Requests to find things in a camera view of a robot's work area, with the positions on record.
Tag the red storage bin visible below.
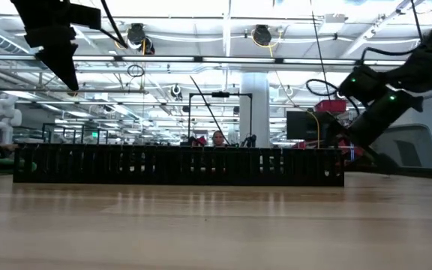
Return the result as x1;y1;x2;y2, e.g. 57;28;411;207
313;98;349;114

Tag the grey mesh office chair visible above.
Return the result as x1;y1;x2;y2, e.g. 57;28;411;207
371;123;432;169

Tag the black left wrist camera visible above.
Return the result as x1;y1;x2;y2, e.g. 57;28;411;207
69;3;103;31

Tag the white robot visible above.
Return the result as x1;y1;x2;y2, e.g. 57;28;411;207
0;92;23;146

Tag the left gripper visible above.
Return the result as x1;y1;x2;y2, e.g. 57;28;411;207
9;0;80;92

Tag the black monitor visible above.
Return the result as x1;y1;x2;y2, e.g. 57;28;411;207
285;109;340;142

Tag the white pillar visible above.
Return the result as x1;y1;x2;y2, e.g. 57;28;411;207
238;72;272;148

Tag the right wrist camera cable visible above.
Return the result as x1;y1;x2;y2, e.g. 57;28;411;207
304;46;419;117

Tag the yellow cable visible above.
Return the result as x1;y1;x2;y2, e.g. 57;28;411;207
304;109;321;149

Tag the black zip tie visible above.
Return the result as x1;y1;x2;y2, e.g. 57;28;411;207
188;74;231;146

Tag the black slotted cable duct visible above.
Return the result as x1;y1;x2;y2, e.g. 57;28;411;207
12;143;345;188

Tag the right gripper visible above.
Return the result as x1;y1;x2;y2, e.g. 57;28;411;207
326;88;425;174

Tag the person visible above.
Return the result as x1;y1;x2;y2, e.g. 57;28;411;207
211;130;227;148

